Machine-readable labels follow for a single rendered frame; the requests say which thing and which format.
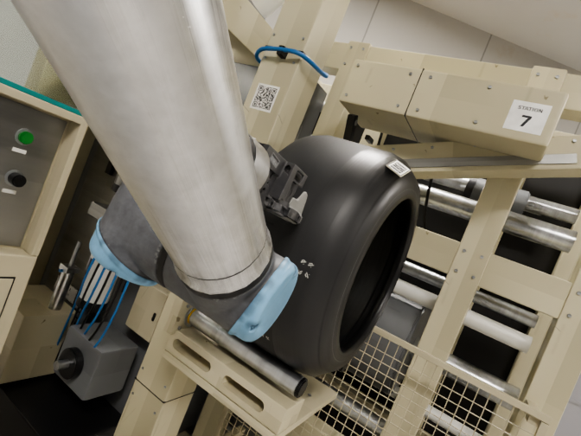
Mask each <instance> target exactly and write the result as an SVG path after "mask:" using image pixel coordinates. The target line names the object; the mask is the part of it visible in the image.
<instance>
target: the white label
mask: <svg viewBox="0 0 581 436"><path fill-rule="evenodd" d="M386 167H388V168H389V169H390V170H392V171H393V172H394V173H396V174H397V175H398V176H400V177H402V176H403V175H405V174H407V173H408V172H410V171H411V170H410V169H409V168H407V167H406V166H405V165H403V164H402V163H401V162H400V161H399V160H397V159H396V160H395V161H393V162H391V163H389V164H387V165H386Z"/></svg>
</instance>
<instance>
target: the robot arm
mask: <svg viewBox="0 0 581 436"><path fill-rule="evenodd" d="M10 1H11V2H12V3H13V5H14V6H15V8H16V10H17V12H18V13H19V15H20V16H21V18H22V19H23V21H24V22H25V24H26V26H27V27H28V29H29V31H30V33H31V34H32V36H33V37H34V38H35V40H36V42H37V44H38V45H39V47H40V48H41V51H42V52H43V53H44V55H45V56H46V58H47V59H48V62H49V63H50V65H51V66H52V68H53V70H54V71H55V72H56V74H57V76H58V77H59V79H60V81H61V83H62V84H63V86H64V87H65V88H66V90H67V92H68V94H69V95H70V97H71V98H72V100H73V102H74V104H75V105H76V106H77V108H78V109H79V111H80V113H81V115H82V116H83V118H84V120H85V121H86V123H87V124H88V126H89V127H90V129H91V131H92V132H93V134H94V136H95V138H96V139H97V140H98V141H99V144H100V145H101V147H102V149H103V150H104V152H105V154H106V155H107V156H108V158H109V159H110V161H111V163H112V165H113V166H114V168H115V170H116V171H117V173H118V174H119V176H120V177H121V179H122V181H123V182H122V183H121V184H120V186H119V188H118V190H117V192H116V194H115V196H114V197H113V198H112V201H111V203H110V204H109V206H108V208H107V210H106V211H105V213H104V215H103V216H102V217H100V218H99V220H98V222H97V225H96V230H95V232H94V234H93V236H92V238H91V240H90V243H89V248H90V252H91V254H92V256H93V257H94V259H96V260H97V261H98V262H99V263H100V265H102V266H103V267H104V268H105V269H107V270H108V271H112V272H114V273H116V275H117V276H119V277H120V278H122V279H125V280H127V281H130V282H131V283H134V284H137V285H144V286H153V285H156V284H159V285H161V286H162V287H165V288H167V289H168V290H169V291H171V292H173V293H174V294H175V295H176V296H177V297H179V298H181V299H182V300H184V301H185V302H187V303H188V304H190V305H191V306H193V307H194V308H195V309H196V310H198V311H200V312H201V313H203V314H204V315H205V316H207V317H209V318H210V319H212V320H213V321H215V322H216V323H217V324H219V325H220V326H221V327H223V328H224V329H226V330H228V334H229V335H235V336H236V337H238V338H240V339H241V340H243V341H245V342H252V341H255V340H257V339H259V338H260V337H261V336H263V335H264V334H265V333H266V332H267V331H268V330H269V328H270V327H271V326H272V325H273V323H274V322H275V321H276V319H277V318H278V316H279V315H280V313H281V311H282V310H283V308H284V307H285V305H286V304H287V302H288V300H289V298H290V296H291V294H292V292H293V290H294V287H295V285H296V282H297V276H298V270H297V266H296V265H295V264H294V263H292V262H291V261H290V259H289V258H288V257H285V258H284V257H282V256H280V255H278V254H277V253H275V252H274V251H273V245H272V242H271V235H270V231H269V229H268V228H267V226H266V223H265V215H264V210H266V211H268V212H270V213H272V214H274V215H276V216H278V217H280V218H282V219H284V220H286V221H288V222H290V223H293V224H298V223H300V222H301V220H302V218H303V217H302V212H303V208H304V205H305V203H306V200H307V196H308V195H307V193H306V192H303V193H302V194H301V195H300V196H299V197H298V198H297V199H295V198H293V196H294V194H295V192H296V190H297V187H298V186H299V187H300V188H302V187H303V185H304V183H305V181H306V179H307V175H306V174H305V173H304V172H303V171H302V170H301V169H300V168H299V167H298V166H297V165H296V164H294V163H291V162H287V161H286V160H285V159H284V158H283V157H281V156H280V155H279V154H278V153H277V152H276V151H275V150H274V149H273V148H272V147H271V146H270V145H269V144H262V143H260V142H258V141H257V140H256V139H254V138H253V137H252V136H251V135H250V134H249V133H248V130H247V126H246V117H245V113H244V108H243V104H242V99H241V95H240V90H239V82H238V77H237V73H236V68H235V64H234V59H233V51H232V47H231V42H230V37H229V33H228V28H227V20H226V16H225V11H224V6H223V2H222V0H10ZM297 171H299V172H300V173H301V174H302V175H303V176H301V175H300V174H299V173H298V172H297Z"/></svg>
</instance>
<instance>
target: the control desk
mask: <svg viewBox="0 0 581 436"><path fill-rule="evenodd" d="M87 127H88V124H87V123H86V121H85V120H84V118H83V117H81V116H79V115H77V114H74V113H72V112H69V111H67V110H64V109H62V108H59V107H58V106H54V105H52V104H49V103H48V102H46V101H43V100H41V99H37V98H36V97H33V96H31V95H28V94H26V93H23V92H21V91H18V90H16V89H14V88H12V87H8V86H6V85H4V84H2V83H0V355H1V352H2V349H3V346H4V343H5V341H6V338H7V336H8V334H9V331H10V327H11V325H12V323H13V320H14V318H15V315H16V312H17V309H18V307H19V304H20V302H21V300H22V295H23V294H24V291H25V289H26V286H27V283H28V282H29V278H30V275H31V273H32V271H33V268H34V265H35V262H36V260H37V256H38V255H39V253H40V251H41V249H42V245H43V242H44V241H45V238H46V235H47V233H48V229H49V227H50V224H51V222H52V220H53V217H54V213H55V211H56V209H57V206H58V204H59V201H60V199H61V195H62V193H63V190H64V188H65V186H66V183H67V179H68V177H69V175H70V172H71V169H72V168H73V164H74V161H75V158H76V157H77V154H78V151H79V149H80V146H81V143H82V140H83V138H84V136H85V134H86V129H87Z"/></svg>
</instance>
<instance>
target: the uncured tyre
mask: <svg viewBox="0 0 581 436"><path fill-rule="evenodd" d="M278 154H279V155H280V156H281V157H283V158H284V159H285V160H286V161H287V162H291V163H293V164H296V165H297V166H298V167H299V168H300V169H301V170H302V171H303V172H304V173H305V174H306V175H307V179H306V181H305V183H304V185H303V187H302V188H300V187H299V186H298V187H297V190H296V192H295V194H294V196H293V198H295V199H297V198H298V197H299V196H300V195H301V194H302V193H303V192H306V193H307V195H308V196H307V200H306V203H305V205H304V208H303V212H302V217H303V218H302V220H301V222H300V223H298V224H293V223H290V222H288V221H286V220H284V219H282V218H280V217H278V216H276V215H274V214H272V213H270V212H268V211H266V210H264V215H265V220H266V221H269V222H271V223H273V224H274V225H273V226H272V225H271V224H268V223H266V226H267V228H268V229H269V231H270V235H271V242H272V245H273V251H274V252H275V253H277V254H278V255H280V256H282V257H284V258H285V257H288V258H289V259H290V262H292V263H294V264H295V265H296V266H297V267H298V264H299V261H300V259H301V257H302V256H304V257H306V258H308V259H311V260H314V261H316V265H315V268H314V271H313V273H312V275H311V278H310V281H307V280H305V279H301V278H299V277H297V282H296V285H295V287H294V290H293V292H292V294H291V295H290V298H289V300H288V302H287V304H286V305H285V307H284V308H283V310H282V311H281V313H280V315H279V316H278V318H277V319H276V321H275V322H274V323H273V325H272V326H271V327H270V328H269V330H268V331H267V332H266V333H265V334H267V335H269V336H270V339H271V342H270V343H269V342H268V341H266V340H265V339H264V338H262V337H260V338H259V339H257V340H255V341H252V342H251V343H253V344H255V345H256V346H258V347H259V348H261V349H262V350H264V351H265V352H267V353H268V354H270V355H271V356H273V357H275V358H276V359H278V360H279V361H280V362H282V363H284V364H285V365H287V366H288V367H290V368H291V369H293V370H295V371H296V372H298V373H301V374H304V375H309V376H317V375H323V374H327V373H330V372H334V371H336V370H339V369H341V368H342V367H344V366H345V365H346V364H347V363H348V362H349V361H350V360H351V359H352V358H353V357H354V356H355V354H356V353H357V352H358V351H359V349H360V348H361V346H362V345H363V344H364V342H366V340H367V338H368V337H369V335H370V334H371V332H372V330H373V329H374V326H375V325H376V324H377V322H378V320H379V319H380V316H381V314H382V312H383V310H384V309H385V307H386V304H387V302H388V300H389V298H390V297H391V295H392V293H393V290H394V287H395V286H396V284H397V281H398V279H399V275H400V274H401V271H402V269H403V266H404V264H405V260H406V257H407V254H408V252H409V249H410V246H411V244H412V238H413V235H414V232H415V228H416V224H417V220H418V211H419V204H420V189H419V185H418V181H417V179H416V177H415V176H414V174H413V173H412V170H411V168H410V166H409V164H408V163H407V162H406V161H405V160H404V159H402V158H400V157H398V156H397V155H395V154H393V153H391V152H389V151H383V150H380V149H377V148H374V147H370V146H367V145H364V144H358V143H355V142H352V141H348V140H345V139H342V138H336V137H333V136H330V135H317V136H308V137H304V138H300V139H298V140H296V141H294V142H293V143H291V144H289V145H287V146H286V147H285V148H283V149H282V150H281V151H280V152H279V153H278ZM396 159H397V160H399V161H400V162H401V163H402V164H403V165H405V166H406V167H407V168H409V169H410V170H411V171H410V172H408V173H407V174H405V175H403V176H402V177H400V176H398V175H397V174H396V173H394V172H393V171H392V170H390V169H389V168H388V167H386V165H387V164H389V163H391V162H393V161H395V160H396Z"/></svg>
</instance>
